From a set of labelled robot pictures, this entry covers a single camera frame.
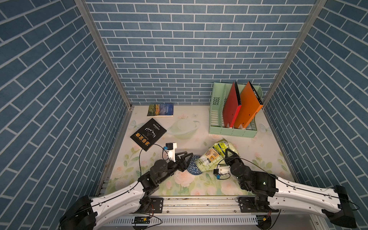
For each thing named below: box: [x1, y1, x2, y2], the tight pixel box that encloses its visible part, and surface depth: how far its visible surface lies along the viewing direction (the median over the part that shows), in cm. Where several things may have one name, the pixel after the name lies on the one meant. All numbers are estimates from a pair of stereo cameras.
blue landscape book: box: [147, 103, 174, 118], surface depth 118 cm
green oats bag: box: [195, 138, 240, 173], surface depth 72 cm
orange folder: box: [234, 80, 264, 129], surface depth 89 cm
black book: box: [129, 117, 167, 152], surface depth 101 cm
